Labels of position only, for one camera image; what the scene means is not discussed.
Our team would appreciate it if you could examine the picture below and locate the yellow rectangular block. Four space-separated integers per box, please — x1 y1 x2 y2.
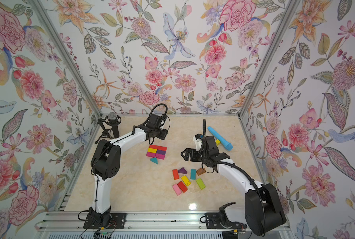
181 175 191 187
148 148 157 153

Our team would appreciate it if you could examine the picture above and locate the purple rectangular block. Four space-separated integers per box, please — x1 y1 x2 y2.
156 149 166 155

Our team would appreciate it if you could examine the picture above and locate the magenta rectangular block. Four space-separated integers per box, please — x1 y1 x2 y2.
155 154 165 160
146 152 156 158

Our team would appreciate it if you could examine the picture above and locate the teal triangle block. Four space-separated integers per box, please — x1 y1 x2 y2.
150 157 158 164

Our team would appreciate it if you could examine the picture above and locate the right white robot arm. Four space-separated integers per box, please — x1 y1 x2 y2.
180 134 287 236

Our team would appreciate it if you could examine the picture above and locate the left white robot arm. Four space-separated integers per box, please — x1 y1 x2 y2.
89 114 168 227

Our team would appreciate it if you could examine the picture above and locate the brown small block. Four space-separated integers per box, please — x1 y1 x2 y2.
196 168 206 176

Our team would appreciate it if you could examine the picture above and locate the blue toy microphone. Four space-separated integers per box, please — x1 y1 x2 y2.
207 126 233 151

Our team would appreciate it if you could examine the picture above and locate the teal small block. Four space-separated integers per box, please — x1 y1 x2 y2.
190 169 196 180

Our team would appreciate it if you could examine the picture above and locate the purple triangle block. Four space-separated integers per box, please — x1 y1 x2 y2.
178 167 187 174

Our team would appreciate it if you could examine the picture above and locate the green rectangular block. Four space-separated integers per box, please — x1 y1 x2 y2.
196 178 206 190

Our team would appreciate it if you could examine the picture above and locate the black rhinestone microphone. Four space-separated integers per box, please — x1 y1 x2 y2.
107 112 121 138

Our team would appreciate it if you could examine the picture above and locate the black tripod mic stand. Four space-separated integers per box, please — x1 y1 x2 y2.
95 116 115 144

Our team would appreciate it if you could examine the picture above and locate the pink rectangular block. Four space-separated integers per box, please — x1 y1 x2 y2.
172 184 182 196

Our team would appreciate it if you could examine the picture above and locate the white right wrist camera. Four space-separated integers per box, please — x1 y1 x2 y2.
193 133 203 151

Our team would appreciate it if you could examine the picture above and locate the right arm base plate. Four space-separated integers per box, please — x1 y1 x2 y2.
205 212 248 230

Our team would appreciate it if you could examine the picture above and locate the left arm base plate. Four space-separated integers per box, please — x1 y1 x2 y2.
83 213 127 230

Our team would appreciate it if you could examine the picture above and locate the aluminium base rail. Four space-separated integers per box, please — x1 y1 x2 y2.
35 210 292 239

